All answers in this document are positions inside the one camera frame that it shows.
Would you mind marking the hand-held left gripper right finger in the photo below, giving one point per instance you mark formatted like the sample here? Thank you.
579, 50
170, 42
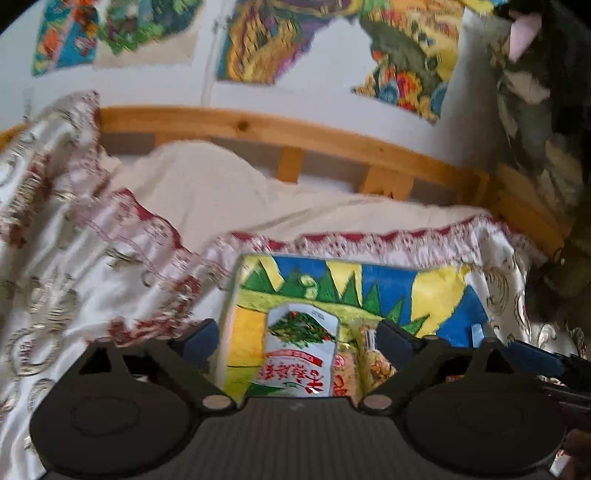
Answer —
397, 344

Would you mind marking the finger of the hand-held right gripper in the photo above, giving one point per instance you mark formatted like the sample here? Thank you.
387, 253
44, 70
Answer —
535, 360

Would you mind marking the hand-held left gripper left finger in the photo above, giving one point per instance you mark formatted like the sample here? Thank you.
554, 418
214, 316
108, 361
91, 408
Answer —
203, 344

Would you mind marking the clear nut bar packet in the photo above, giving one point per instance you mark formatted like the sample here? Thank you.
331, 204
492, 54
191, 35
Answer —
376, 364

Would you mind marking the grey box with painted lining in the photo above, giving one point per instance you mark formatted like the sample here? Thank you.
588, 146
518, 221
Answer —
415, 295

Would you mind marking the clear rice cracker packet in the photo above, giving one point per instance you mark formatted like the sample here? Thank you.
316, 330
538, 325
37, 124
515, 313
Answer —
346, 369

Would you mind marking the white and green packet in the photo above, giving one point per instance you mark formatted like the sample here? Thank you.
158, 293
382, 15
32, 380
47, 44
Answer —
300, 350

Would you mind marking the olive green cloth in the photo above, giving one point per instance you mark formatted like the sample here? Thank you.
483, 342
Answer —
563, 277

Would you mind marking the white floral satin blanket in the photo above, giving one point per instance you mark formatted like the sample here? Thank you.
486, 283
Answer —
69, 277

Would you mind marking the white pillow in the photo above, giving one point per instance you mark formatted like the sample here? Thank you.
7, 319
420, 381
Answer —
207, 194

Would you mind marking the floral patterned cloth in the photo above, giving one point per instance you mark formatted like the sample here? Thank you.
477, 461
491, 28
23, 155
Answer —
535, 138

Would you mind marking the colourful landscape drawing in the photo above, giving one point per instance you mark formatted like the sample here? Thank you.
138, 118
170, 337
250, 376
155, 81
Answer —
406, 60

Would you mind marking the dark hanging garment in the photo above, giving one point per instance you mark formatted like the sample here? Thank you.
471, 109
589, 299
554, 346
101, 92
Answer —
568, 55

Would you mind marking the swirly sea plant drawing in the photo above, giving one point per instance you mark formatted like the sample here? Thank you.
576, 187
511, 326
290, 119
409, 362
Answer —
277, 41

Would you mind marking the pink cloth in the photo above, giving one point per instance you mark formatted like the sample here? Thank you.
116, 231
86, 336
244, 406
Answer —
521, 37

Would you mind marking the white wall pipe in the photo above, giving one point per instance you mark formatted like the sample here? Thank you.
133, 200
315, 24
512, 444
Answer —
207, 69

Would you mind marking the blonde cartoon figure wall poster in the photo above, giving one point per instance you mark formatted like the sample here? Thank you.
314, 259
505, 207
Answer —
147, 32

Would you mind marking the orange-haired girl wall poster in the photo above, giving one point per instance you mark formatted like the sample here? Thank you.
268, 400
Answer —
64, 37

